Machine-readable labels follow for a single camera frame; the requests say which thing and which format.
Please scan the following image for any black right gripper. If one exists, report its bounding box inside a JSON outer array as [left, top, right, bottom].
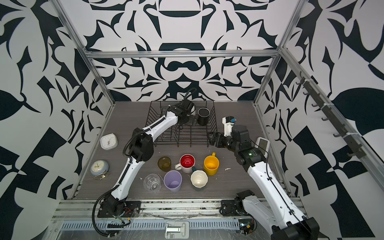
[[208, 131, 242, 155]]

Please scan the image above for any black mug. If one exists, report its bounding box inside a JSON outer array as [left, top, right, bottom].
[[197, 108, 211, 126]]

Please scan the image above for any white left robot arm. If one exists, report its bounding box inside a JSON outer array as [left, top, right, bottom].
[[98, 100, 196, 217]]

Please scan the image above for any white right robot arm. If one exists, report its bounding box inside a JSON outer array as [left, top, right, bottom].
[[208, 125, 320, 240]]

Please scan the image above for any yellow mug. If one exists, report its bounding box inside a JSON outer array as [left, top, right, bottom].
[[204, 153, 220, 176]]

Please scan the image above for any white mug red inside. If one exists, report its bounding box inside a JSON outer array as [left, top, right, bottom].
[[175, 154, 196, 174]]

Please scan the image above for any cream mug dark green outside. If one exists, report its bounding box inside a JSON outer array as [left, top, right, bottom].
[[190, 167, 209, 190]]

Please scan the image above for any white digital thermometer display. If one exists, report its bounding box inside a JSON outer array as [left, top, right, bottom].
[[256, 137, 270, 158]]

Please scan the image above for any olive green glass cup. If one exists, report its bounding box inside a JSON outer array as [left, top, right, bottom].
[[158, 157, 172, 172]]

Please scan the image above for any lilac plastic cup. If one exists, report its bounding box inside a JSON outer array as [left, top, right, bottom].
[[164, 170, 183, 193]]

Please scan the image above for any clear glass cup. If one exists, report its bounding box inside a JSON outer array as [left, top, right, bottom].
[[143, 174, 162, 194]]

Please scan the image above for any white square alarm clock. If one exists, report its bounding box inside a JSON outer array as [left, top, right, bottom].
[[100, 133, 118, 150]]

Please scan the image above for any round grey alarm clock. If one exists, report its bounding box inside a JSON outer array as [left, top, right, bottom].
[[90, 160, 110, 180]]

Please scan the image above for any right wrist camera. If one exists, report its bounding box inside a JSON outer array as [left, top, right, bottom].
[[222, 116, 236, 137]]

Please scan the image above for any black wire dish rack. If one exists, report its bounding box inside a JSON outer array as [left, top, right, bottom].
[[146, 101, 217, 147]]

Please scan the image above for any white cable duct strip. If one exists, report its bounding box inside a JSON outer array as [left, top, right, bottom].
[[61, 219, 240, 231]]

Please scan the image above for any silver latch bracket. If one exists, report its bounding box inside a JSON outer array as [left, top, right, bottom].
[[165, 221, 190, 240]]

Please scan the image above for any grey wall hook rail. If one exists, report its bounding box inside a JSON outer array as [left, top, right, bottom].
[[297, 72, 367, 159]]

